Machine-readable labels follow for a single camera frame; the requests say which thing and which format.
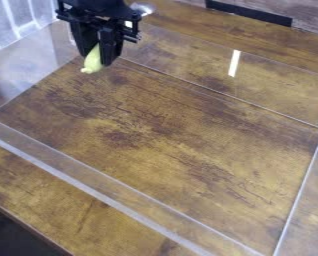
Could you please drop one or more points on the black bar on table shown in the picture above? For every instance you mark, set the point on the black bar on table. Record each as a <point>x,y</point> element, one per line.
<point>248,13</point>

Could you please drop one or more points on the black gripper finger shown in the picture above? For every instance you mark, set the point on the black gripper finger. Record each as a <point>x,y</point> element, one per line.
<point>84,40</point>
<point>109,44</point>

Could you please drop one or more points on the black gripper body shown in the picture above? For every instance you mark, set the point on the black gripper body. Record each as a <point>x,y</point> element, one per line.
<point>89,15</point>

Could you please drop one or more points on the clear acrylic enclosure wall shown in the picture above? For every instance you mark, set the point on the clear acrylic enclosure wall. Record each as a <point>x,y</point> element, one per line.
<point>177,154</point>

